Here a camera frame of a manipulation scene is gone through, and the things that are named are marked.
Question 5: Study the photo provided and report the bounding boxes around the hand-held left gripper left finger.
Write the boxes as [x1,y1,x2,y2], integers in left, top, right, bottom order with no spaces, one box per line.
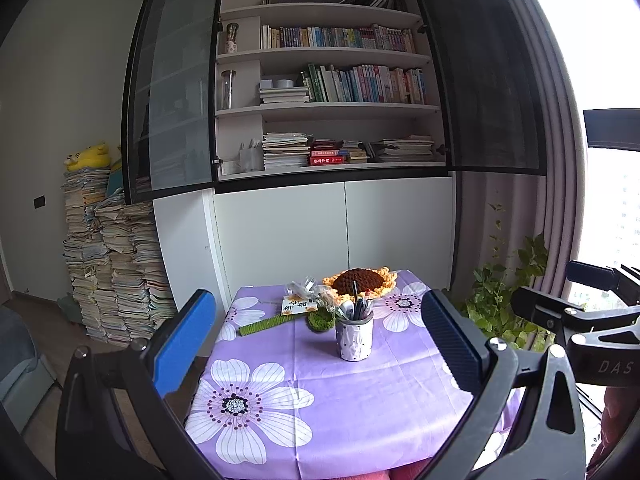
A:
[55,289,218,480]

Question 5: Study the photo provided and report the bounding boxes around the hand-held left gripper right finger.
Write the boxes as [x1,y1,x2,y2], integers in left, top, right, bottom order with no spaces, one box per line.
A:
[421,288,586,480]

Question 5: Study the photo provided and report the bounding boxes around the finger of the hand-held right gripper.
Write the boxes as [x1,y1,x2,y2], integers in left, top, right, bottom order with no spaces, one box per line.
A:
[511,286,640,342]
[567,260,640,292]

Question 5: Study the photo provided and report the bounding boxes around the white dotted pen holder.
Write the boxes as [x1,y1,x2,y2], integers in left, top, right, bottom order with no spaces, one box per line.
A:
[335,307,374,362]

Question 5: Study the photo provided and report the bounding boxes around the person's right forearm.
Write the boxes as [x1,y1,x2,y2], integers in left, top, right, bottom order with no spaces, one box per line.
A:
[587,385,640,471]

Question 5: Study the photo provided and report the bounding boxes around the green potted plant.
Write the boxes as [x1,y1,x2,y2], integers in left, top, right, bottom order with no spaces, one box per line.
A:
[460,205,551,351]

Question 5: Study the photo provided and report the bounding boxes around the green crochet stem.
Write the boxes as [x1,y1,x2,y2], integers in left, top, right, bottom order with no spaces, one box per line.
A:
[239,312,296,337]

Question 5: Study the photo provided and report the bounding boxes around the pile of books on floor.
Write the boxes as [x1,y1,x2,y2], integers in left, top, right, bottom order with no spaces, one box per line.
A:
[62,165,176,346]

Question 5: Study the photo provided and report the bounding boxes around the crochet sunflower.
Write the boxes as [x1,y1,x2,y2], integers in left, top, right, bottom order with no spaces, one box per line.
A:
[322,267,398,297]

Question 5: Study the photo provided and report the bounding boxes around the purple floral tablecloth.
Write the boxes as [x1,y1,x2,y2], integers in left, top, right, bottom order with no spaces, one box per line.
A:
[185,270,521,480]

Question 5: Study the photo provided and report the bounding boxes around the pink curtain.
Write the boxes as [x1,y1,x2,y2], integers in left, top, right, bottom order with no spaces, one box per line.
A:
[455,0,591,311]

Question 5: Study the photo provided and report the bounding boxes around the sunflower print card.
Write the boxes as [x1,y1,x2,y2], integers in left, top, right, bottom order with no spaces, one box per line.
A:
[281,296,321,317]

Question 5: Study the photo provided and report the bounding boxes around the green crochet leaf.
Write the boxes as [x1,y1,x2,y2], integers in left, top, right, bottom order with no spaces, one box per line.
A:
[307,310,337,333]

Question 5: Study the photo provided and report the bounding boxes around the clear wrapped snack packets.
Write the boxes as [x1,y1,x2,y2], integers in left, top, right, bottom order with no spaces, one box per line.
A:
[287,275,341,311]

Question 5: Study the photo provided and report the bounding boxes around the pink clothing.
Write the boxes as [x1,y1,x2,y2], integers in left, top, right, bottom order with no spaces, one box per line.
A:
[350,467,436,480]

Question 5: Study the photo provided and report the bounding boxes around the dark window panel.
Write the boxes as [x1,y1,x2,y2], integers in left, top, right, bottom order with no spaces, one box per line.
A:
[582,108,640,148]

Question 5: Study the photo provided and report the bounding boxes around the white bookcase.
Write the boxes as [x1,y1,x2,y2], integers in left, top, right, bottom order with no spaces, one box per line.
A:
[152,0,457,311]

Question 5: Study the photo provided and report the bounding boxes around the grey sofa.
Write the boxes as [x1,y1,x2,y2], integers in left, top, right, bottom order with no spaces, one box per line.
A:
[0,305,56,401]

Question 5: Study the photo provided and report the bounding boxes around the wide stack of worn books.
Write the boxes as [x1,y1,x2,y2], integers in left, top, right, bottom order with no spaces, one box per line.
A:
[372,135,436,163]

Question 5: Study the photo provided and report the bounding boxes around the clear pen cup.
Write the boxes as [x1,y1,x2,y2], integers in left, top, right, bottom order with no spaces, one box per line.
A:
[239,140,263,172]

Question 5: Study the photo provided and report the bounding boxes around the short stack of small books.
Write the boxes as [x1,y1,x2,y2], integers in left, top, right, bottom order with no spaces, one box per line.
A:
[342,140,373,163]

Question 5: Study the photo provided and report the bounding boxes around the yellow plush toy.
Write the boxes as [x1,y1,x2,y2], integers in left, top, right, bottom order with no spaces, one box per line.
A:
[63,142,112,172]

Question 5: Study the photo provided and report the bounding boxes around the thick stack of white booklets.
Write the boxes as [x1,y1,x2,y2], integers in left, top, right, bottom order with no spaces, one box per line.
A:
[262,132,311,170]

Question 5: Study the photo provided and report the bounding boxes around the red books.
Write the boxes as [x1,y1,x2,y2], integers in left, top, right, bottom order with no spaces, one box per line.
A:
[308,147,348,166]

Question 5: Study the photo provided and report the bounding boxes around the dark cabinet door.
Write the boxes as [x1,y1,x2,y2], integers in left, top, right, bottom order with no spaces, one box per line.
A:
[405,0,547,176]

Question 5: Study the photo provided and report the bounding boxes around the glass cabinet door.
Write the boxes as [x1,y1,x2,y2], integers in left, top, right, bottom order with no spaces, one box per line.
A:
[122,0,223,206]

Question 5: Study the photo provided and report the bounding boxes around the row of green and white books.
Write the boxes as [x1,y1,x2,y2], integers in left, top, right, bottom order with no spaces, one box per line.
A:
[306,63,427,105]

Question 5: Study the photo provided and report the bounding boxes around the small stack of flat books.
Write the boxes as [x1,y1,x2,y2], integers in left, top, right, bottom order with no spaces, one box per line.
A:
[259,85,311,105]

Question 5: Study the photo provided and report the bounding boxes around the long row of upright books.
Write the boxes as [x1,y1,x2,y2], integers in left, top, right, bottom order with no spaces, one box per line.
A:
[260,24,416,53]

